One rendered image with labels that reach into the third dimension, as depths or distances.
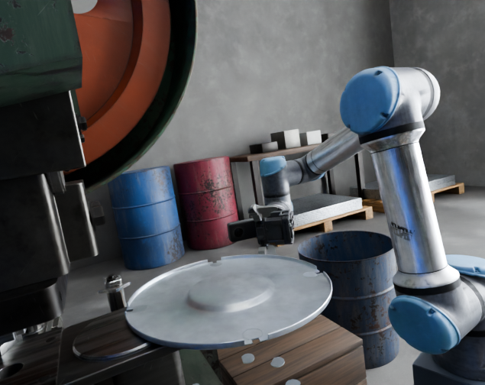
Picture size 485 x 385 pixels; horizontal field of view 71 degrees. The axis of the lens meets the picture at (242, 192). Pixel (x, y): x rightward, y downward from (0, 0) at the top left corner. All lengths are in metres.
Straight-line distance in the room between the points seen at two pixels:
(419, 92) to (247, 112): 3.59
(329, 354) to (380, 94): 0.76
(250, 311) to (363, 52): 5.17
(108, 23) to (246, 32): 3.66
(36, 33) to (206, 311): 0.35
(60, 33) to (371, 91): 0.52
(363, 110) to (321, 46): 4.36
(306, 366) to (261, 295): 0.63
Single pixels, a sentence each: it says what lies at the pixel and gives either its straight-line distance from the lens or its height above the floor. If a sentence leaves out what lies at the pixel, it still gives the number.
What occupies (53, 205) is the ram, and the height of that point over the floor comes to 0.96.
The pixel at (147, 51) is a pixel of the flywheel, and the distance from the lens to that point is 0.82.
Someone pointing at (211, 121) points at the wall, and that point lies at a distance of 4.03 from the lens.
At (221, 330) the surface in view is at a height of 0.79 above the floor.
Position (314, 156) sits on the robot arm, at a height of 0.92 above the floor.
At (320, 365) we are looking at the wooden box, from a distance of 1.11.
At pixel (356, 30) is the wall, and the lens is 5.48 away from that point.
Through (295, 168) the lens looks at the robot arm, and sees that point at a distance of 0.99.
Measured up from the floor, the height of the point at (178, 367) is 0.74.
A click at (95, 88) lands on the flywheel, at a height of 1.15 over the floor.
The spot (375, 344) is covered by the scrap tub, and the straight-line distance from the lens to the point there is 1.61.
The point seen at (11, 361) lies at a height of 0.78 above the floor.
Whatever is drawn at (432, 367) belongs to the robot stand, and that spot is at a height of 0.45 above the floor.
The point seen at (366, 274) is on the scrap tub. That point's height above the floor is 0.41.
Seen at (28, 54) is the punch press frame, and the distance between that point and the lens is 0.26.
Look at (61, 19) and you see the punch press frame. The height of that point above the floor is 1.08.
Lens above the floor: 0.99
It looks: 8 degrees down
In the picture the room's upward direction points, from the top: 9 degrees counter-clockwise
